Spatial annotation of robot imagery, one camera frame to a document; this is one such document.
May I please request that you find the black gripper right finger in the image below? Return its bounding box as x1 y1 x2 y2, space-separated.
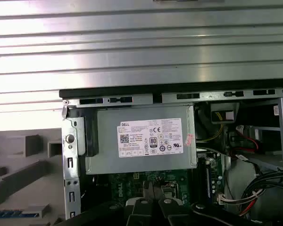
157 187 260 226

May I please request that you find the grey power supply unit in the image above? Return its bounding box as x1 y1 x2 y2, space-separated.
84 103 198 175

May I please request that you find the RAM stick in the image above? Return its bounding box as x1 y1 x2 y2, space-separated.
205 157 215 204
0 209 42 219

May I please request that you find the grey parts rack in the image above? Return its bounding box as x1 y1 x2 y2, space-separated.
0 128 67 226

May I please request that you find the CPU socket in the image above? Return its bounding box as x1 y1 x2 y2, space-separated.
159 180 181 201

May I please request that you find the black PC case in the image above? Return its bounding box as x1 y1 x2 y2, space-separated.
58 81 283 226

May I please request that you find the green motherboard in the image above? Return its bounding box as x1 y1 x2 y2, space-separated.
107 150 227 226

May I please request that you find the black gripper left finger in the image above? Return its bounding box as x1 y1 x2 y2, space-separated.
52 181 156 226

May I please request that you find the black cable bundle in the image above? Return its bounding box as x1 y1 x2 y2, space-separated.
239 168 283 217

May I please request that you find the yellow wire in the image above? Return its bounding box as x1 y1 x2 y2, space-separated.
216 112 226 143

